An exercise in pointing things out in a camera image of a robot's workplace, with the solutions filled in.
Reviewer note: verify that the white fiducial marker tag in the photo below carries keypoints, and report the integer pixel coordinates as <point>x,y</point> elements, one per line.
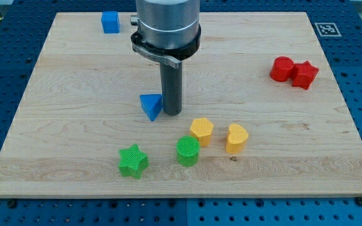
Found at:
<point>327,29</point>

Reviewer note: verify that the green cylinder block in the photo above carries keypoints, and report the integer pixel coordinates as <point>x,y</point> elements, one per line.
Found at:
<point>188,149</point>

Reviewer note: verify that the yellow heart block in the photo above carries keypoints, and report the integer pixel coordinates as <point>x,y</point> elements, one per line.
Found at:
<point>236,139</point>

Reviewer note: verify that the red cylinder block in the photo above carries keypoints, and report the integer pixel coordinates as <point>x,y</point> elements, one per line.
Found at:
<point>281,69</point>

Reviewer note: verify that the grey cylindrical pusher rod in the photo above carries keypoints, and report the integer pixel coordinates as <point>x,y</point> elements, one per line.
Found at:
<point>171,80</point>

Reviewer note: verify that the black clamp with silver lever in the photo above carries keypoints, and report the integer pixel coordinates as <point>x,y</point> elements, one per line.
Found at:
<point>169,57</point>

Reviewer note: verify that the yellow hexagon block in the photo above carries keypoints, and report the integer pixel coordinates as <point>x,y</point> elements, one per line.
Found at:
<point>201,129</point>

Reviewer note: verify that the wooden board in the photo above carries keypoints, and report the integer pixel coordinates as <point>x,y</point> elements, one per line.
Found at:
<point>82,105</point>

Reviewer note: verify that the blue triangle block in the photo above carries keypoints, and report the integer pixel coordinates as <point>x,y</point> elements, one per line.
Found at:
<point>151,105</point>

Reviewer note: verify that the red star block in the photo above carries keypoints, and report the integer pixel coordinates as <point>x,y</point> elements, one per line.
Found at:
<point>303,74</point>

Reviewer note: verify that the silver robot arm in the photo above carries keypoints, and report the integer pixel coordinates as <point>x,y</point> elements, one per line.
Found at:
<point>168,32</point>

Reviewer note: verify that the blue cube block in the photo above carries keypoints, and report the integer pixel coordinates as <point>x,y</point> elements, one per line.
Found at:
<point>110,22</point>

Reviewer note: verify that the green star block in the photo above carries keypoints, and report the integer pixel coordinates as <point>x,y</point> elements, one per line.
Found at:
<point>132,162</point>

